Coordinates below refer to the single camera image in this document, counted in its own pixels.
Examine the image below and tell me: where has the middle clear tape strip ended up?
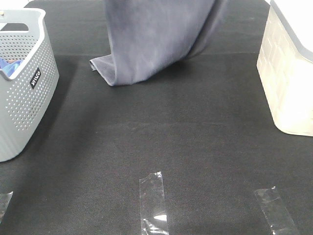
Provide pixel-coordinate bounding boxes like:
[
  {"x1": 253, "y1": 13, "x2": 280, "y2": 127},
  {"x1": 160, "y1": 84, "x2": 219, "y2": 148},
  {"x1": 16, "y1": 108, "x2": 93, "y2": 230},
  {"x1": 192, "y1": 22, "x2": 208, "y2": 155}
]
[{"x1": 139, "y1": 172, "x2": 169, "y2": 235}]

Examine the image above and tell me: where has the grey perforated laundry basket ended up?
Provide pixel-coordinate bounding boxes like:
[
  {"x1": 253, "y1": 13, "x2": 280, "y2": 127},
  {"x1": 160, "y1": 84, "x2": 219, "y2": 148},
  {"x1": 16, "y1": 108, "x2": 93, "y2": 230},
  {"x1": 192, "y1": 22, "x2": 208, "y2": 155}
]
[{"x1": 0, "y1": 8, "x2": 59, "y2": 162}]

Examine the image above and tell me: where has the left clear tape strip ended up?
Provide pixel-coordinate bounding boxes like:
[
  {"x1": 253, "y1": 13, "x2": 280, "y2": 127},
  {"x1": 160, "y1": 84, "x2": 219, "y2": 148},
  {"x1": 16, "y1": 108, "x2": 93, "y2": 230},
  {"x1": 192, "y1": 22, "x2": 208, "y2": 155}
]
[{"x1": 0, "y1": 192, "x2": 13, "y2": 223}]

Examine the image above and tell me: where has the cream white laundry basket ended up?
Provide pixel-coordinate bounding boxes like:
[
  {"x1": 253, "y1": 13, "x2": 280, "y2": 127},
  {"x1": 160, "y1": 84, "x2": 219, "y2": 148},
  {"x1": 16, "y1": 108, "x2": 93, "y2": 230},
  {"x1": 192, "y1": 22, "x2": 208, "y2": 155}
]
[{"x1": 257, "y1": 0, "x2": 313, "y2": 136}]

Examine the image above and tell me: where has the grey microfibre towel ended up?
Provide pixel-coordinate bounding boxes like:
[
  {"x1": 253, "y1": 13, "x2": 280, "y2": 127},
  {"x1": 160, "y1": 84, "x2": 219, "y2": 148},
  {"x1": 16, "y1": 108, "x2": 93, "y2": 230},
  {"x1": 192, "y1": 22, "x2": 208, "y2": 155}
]
[{"x1": 90, "y1": 0, "x2": 228, "y2": 86}]

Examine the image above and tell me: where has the right clear tape strip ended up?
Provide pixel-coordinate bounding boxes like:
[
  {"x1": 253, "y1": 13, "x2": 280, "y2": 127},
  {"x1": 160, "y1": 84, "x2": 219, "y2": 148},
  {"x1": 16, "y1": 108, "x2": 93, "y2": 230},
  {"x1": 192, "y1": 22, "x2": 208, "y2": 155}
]
[{"x1": 254, "y1": 186, "x2": 300, "y2": 235}]

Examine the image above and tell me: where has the clear tape strip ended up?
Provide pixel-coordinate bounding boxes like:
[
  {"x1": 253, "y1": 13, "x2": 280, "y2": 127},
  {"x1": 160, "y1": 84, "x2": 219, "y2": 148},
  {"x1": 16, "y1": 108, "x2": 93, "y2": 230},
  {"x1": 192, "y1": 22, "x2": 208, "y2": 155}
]
[
  {"x1": 139, "y1": 172, "x2": 169, "y2": 235},
  {"x1": 254, "y1": 186, "x2": 300, "y2": 235},
  {"x1": 0, "y1": 192, "x2": 13, "y2": 223}
]

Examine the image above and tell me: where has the black table mat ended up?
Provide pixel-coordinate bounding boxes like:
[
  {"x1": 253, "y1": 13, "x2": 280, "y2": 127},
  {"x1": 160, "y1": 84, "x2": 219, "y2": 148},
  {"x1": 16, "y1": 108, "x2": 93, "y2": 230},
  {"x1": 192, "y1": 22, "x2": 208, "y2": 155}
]
[{"x1": 0, "y1": 0, "x2": 313, "y2": 235}]

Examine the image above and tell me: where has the blue cloth in basket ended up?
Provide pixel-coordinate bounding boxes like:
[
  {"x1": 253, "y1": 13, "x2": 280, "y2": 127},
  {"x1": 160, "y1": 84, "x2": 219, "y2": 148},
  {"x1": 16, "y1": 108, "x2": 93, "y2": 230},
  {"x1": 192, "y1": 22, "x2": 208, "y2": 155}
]
[{"x1": 0, "y1": 58, "x2": 23, "y2": 77}]

